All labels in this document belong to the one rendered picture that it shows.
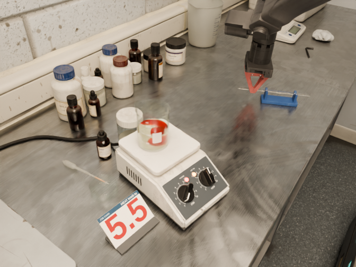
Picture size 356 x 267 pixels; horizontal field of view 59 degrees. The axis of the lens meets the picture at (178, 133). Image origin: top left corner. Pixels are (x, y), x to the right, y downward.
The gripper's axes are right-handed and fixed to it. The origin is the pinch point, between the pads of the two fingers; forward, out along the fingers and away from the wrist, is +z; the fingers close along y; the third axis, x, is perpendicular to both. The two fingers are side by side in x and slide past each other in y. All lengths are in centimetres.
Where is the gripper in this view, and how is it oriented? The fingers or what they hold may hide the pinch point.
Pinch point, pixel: (252, 89)
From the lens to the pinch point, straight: 92.9
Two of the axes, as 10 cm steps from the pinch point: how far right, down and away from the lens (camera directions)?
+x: 9.9, 1.2, -0.9
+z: -0.3, 7.8, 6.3
